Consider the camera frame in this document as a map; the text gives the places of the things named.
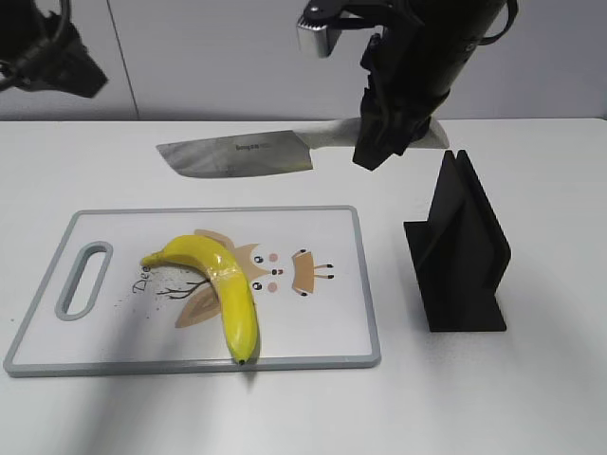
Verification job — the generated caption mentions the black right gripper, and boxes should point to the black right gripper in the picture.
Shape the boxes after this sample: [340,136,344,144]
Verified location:
[353,1,506,171]

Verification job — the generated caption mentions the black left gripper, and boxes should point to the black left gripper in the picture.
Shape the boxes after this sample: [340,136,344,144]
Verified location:
[1,0,107,99]

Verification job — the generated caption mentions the white-handled cleaver knife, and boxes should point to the white-handled cleaver knife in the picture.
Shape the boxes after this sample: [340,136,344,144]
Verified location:
[156,118,450,179]

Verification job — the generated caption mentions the yellow plastic banana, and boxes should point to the yellow plastic banana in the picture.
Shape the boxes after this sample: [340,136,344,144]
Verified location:
[140,234,259,365]

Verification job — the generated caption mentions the black knife stand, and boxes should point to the black knife stand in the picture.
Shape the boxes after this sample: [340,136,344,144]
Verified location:
[403,150,511,333]

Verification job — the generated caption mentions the white grey cutting board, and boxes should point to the white grey cutting board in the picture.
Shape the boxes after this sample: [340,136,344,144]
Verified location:
[4,206,380,377]

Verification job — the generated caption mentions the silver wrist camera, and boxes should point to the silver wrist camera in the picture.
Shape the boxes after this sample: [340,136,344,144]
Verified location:
[296,0,386,59]

